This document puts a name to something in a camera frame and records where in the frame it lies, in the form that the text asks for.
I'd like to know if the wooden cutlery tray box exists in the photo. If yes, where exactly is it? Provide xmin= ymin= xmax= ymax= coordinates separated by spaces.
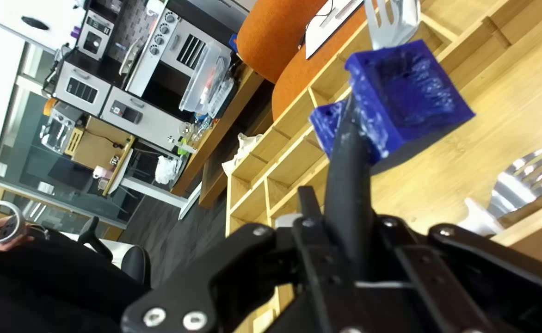
xmin=222 ymin=0 xmax=542 ymax=333

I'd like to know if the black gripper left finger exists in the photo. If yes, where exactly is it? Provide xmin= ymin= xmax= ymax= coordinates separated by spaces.
xmin=121 ymin=222 xmax=321 ymax=333

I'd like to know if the blue black spatula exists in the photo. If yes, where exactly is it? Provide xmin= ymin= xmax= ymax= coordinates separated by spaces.
xmin=309 ymin=40 xmax=476 ymax=279

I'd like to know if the orange fabric sofa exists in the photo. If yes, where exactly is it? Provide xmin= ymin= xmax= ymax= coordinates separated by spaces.
xmin=235 ymin=0 xmax=367 ymax=120

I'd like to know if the toy kitchen set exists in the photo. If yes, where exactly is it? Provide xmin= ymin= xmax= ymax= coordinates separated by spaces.
xmin=43 ymin=0 xmax=234 ymax=151

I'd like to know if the white handled fork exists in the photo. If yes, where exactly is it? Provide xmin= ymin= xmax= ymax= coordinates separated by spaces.
xmin=459 ymin=148 xmax=542 ymax=236

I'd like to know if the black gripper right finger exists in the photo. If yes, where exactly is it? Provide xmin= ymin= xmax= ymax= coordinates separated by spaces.
xmin=376 ymin=216 xmax=542 ymax=333

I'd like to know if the white paper sheet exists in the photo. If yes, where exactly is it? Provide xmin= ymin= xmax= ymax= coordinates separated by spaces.
xmin=306 ymin=0 xmax=365 ymax=57

